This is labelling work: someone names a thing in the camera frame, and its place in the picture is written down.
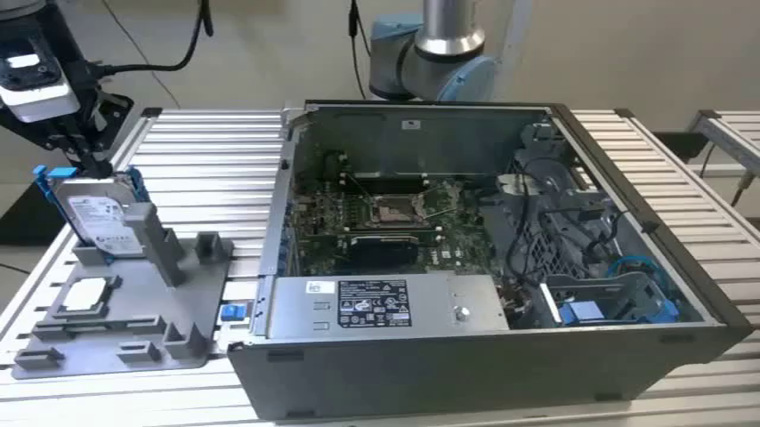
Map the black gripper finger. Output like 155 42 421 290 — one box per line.
0 111 113 178
89 91 135 166

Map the hard disk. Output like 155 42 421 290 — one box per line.
34 164 159 264

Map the grey disk bay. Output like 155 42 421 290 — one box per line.
541 270 680 329

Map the black monitor stand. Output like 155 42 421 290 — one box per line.
0 181 74 246

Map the silver CPU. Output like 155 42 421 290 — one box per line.
61 277 119 313

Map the grey parts rack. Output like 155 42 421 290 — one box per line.
11 202 241 380

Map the thin metal locking lever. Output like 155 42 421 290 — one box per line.
346 170 382 199

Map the silver power supply unit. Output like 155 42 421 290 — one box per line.
265 274 513 338

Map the CPU socket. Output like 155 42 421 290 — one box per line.
369 194 427 226

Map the metal socket cover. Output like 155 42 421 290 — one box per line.
413 186 445 213

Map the green motherboard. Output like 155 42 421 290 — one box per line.
289 176 508 278

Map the open black PC case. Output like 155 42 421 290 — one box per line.
228 99 756 422

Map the black box under table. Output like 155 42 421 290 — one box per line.
651 130 710 164

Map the metal slat side table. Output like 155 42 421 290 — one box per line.
687 108 760 180

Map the thin black floor wire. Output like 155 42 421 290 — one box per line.
102 0 182 110

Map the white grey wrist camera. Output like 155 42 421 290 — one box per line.
0 52 82 124

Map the thick black gripper cable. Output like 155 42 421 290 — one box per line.
87 0 214 77

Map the black hanging cable with plug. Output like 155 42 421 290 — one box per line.
348 0 369 100

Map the long black wire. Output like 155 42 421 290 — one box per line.
503 157 573 286

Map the curved black wire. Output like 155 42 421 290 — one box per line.
584 207 636 261

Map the blue data wire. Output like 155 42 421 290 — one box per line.
604 252 662 291

